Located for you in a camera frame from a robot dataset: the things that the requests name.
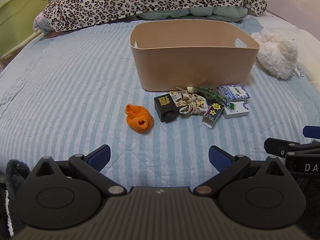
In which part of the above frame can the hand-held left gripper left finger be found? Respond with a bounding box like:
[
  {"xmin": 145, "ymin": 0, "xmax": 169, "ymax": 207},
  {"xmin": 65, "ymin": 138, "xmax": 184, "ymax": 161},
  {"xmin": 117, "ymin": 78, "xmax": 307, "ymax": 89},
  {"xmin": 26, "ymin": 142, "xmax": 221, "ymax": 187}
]
[{"xmin": 26, "ymin": 144, "xmax": 128, "ymax": 197}]

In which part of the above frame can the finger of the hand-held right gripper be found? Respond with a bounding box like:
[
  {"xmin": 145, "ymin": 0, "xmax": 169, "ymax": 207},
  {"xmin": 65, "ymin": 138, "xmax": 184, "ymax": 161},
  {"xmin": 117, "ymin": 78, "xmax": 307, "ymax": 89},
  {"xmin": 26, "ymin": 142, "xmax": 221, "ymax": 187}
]
[
  {"xmin": 264, "ymin": 137, "xmax": 302, "ymax": 158},
  {"xmin": 302, "ymin": 126, "xmax": 320, "ymax": 139}
]

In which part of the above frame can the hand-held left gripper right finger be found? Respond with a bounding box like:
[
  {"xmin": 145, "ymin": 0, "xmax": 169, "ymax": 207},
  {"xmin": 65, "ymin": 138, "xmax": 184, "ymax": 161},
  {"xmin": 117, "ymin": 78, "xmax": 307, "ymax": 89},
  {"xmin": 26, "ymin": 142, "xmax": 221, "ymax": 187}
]
[{"xmin": 192, "ymin": 145, "xmax": 295, "ymax": 197}]

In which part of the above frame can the small box with yellow stars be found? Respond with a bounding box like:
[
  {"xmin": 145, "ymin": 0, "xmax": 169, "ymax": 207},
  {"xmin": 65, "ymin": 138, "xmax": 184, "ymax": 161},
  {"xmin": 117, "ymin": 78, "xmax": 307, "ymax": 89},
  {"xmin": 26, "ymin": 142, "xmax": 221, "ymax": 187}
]
[{"xmin": 202, "ymin": 102, "xmax": 225, "ymax": 129}]

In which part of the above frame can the orange sock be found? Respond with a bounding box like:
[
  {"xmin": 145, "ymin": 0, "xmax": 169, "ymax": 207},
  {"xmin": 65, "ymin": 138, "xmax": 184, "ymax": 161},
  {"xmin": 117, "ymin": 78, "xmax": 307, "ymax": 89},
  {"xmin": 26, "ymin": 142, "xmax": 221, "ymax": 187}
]
[{"xmin": 125, "ymin": 103, "xmax": 155, "ymax": 133}]

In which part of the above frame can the floral fabric scrunchie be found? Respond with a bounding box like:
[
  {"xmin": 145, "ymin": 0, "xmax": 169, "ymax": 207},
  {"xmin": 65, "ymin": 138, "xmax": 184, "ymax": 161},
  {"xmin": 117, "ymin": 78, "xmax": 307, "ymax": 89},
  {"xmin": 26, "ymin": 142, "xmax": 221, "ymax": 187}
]
[{"xmin": 170, "ymin": 91, "xmax": 209, "ymax": 117}]

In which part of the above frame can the green plant sprig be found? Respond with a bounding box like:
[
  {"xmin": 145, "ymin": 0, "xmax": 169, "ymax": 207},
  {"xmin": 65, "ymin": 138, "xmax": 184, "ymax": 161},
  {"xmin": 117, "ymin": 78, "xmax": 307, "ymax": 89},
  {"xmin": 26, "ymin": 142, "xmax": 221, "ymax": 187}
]
[{"xmin": 187, "ymin": 85, "xmax": 228, "ymax": 103}]

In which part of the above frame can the blue and white patterned box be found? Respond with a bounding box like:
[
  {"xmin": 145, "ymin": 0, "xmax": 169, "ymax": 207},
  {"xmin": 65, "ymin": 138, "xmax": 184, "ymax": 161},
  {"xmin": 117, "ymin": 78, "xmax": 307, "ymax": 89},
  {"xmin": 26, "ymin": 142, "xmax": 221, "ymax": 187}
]
[{"xmin": 219, "ymin": 84, "xmax": 250, "ymax": 103}]

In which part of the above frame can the black box with gold print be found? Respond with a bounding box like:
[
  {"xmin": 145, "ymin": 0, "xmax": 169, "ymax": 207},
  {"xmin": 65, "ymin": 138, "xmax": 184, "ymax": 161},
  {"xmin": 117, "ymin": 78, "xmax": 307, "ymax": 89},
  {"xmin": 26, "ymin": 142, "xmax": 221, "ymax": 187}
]
[{"xmin": 154, "ymin": 94, "xmax": 179, "ymax": 123}]

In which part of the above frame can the beige plastic storage bin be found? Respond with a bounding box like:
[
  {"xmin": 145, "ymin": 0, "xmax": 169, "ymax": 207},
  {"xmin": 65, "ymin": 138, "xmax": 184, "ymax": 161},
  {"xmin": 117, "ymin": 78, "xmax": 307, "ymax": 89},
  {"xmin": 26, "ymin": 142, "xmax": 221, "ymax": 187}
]
[{"xmin": 129, "ymin": 19, "xmax": 260, "ymax": 92}]

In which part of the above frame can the person's right forearm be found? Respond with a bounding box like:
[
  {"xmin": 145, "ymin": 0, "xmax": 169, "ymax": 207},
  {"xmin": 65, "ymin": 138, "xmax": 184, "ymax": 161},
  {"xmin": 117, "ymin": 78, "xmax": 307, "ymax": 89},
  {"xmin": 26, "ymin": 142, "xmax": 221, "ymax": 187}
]
[{"xmin": 295, "ymin": 174, "xmax": 320, "ymax": 230}]

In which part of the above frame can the person's left forearm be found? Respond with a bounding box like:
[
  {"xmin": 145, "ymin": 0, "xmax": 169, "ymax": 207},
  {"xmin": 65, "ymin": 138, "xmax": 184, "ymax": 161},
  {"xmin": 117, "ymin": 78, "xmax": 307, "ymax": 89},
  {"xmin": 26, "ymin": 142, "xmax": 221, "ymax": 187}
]
[{"xmin": 5, "ymin": 159, "xmax": 31, "ymax": 237}]

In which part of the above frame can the white plush toy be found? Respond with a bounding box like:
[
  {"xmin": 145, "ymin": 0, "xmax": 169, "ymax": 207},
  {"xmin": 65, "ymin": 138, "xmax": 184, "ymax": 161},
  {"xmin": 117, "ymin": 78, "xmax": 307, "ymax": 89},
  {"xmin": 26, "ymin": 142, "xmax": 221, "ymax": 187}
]
[{"xmin": 251, "ymin": 29, "xmax": 299, "ymax": 80}]

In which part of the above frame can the white printed pillow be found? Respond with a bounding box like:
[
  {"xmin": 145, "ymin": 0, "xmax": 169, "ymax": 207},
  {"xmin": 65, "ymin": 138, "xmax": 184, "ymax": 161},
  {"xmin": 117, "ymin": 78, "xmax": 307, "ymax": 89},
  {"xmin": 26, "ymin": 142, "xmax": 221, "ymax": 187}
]
[{"xmin": 257, "ymin": 10, "xmax": 320, "ymax": 93}]

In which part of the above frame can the pink headboard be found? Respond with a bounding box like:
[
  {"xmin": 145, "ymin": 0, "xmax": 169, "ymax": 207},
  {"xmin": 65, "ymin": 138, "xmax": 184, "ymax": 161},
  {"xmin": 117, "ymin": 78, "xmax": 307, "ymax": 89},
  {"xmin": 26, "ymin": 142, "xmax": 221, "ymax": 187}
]
[{"xmin": 257, "ymin": 0, "xmax": 320, "ymax": 43}]

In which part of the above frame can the light green quilt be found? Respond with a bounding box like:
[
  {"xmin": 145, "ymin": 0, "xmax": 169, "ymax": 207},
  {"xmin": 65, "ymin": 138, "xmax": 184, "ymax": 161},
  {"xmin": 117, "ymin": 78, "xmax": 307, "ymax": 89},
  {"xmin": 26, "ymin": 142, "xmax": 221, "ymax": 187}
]
[{"xmin": 136, "ymin": 5, "xmax": 250, "ymax": 23}]

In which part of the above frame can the pink and grey cloth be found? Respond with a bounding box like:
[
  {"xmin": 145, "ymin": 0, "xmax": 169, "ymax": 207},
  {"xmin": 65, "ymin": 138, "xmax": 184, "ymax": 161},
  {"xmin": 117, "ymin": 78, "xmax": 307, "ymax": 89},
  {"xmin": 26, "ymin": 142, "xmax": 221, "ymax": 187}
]
[{"xmin": 32, "ymin": 14, "xmax": 52, "ymax": 37}]

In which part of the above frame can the green cabinet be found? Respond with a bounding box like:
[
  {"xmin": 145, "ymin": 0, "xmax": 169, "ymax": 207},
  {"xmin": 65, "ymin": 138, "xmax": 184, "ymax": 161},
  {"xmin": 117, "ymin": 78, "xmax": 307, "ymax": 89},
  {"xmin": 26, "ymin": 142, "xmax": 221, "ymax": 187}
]
[{"xmin": 0, "ymin": 0, "xmax": 50, "ymax": 61}]

